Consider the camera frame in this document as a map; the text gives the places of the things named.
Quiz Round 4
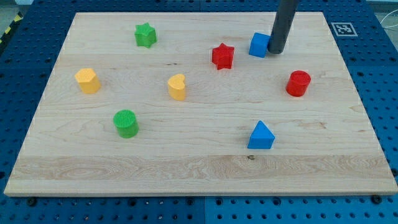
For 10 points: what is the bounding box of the red star block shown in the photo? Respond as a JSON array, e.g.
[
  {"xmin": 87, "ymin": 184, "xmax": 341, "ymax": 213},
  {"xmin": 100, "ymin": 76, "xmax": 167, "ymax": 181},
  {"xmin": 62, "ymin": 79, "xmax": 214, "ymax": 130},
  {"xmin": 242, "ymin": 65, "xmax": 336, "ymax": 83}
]
[{"xmin": 211, "ymin": 43, "xmax": 234, "ymax": 70}]

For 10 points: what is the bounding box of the green star block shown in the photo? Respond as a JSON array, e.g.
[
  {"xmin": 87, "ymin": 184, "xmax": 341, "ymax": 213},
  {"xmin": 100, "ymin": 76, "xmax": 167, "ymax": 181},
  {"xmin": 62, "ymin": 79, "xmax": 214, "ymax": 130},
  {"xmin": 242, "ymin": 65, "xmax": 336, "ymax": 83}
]
[{"xmin": 134, "ymin": 22, "xmax": 157, "ymax": 48}]

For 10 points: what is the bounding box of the light wooden board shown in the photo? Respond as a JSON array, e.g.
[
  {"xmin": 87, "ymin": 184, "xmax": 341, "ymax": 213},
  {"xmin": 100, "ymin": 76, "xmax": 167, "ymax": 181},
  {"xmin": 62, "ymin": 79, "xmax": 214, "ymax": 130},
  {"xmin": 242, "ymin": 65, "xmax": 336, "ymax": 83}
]
[{"xmin": 4, "ymin": 12, "xmax": 397, "ymax": 197}]

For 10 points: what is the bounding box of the yellow heart block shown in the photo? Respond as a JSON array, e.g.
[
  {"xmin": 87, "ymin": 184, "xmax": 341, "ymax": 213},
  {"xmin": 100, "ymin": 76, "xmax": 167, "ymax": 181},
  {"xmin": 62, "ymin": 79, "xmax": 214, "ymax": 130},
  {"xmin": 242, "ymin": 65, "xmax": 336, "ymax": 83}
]
[{"xmin": 167, "ymin": 73, "xmax": 186, "ymax": 101}]

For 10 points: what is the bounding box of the blue triangle block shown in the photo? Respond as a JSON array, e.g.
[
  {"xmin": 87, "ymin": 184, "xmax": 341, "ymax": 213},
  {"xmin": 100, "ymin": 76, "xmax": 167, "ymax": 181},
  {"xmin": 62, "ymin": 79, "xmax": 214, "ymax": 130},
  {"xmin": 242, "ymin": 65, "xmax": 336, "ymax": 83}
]
[{"xmin": 248, "ymin": 121, "xmax": 275, "ymax": 149}]

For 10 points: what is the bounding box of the green cylinder block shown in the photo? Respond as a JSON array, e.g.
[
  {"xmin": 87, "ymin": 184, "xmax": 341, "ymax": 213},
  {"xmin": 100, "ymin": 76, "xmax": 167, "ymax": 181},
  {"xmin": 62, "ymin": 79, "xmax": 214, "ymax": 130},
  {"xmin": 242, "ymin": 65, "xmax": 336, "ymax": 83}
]
[{"xmin": 113, "ymin": 110, "xmax": 139, "ymax": 138}]

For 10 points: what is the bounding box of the blue cube block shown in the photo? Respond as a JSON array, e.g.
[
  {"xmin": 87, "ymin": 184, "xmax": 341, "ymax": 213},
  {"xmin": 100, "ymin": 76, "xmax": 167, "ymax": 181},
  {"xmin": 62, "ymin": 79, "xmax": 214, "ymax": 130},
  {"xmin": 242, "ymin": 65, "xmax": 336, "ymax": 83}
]
[{"xmin": 249, "ymin": 32, "xmax": 270, "ymax": 58}]

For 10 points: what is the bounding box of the red cylinder block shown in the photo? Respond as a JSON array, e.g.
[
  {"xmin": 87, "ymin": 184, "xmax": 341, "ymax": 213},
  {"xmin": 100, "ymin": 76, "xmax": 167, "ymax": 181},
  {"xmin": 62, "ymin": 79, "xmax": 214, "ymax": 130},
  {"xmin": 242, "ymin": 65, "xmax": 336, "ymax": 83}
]
[{"xmin": 285, "ymin": 70, "xmax": 312, "ymax": 97}]

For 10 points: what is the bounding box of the yellow hexagon block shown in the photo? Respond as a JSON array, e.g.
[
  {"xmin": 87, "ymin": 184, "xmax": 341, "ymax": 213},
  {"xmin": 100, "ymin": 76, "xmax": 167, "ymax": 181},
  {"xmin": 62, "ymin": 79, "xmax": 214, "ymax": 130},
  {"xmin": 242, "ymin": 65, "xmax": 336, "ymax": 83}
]
[{"xmin": 75, "ymin": 68, "xmax": 101, "ymax": 94}]

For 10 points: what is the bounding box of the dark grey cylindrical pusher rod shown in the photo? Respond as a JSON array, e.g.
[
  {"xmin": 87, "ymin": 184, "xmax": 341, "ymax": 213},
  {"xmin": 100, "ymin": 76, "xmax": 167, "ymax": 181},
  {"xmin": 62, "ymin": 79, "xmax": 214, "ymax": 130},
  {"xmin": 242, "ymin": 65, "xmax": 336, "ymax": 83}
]
[{"xmin": 267, "ymin": 0, "xmax": 299, "ymax": 54}]

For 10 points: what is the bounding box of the white fiducial marker tag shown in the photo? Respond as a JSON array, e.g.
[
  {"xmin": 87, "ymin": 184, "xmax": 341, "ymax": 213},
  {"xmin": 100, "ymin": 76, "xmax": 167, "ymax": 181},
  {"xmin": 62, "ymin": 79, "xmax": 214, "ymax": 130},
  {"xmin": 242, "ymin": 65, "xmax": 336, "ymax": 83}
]
[{"xmin": 331, "ymin": 22, "xmax": 358, "ymax": 37}]

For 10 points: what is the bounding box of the yellow black hazard tape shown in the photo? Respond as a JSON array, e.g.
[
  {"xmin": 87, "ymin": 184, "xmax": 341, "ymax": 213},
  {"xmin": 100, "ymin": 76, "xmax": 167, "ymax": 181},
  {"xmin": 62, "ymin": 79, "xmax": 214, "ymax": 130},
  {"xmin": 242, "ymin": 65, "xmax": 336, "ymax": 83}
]
[{"xmin": 1, "ymin": 12, "xmax": 24, "ymax": 46}]

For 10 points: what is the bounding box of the white cable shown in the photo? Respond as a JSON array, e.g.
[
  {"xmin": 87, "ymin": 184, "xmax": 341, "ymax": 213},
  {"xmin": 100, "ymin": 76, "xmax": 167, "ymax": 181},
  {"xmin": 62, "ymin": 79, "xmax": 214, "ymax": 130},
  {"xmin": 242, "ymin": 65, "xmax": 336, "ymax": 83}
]
[{"xmin": 379, "ymin": 9, "xmax": 398, "ymax": 31}]

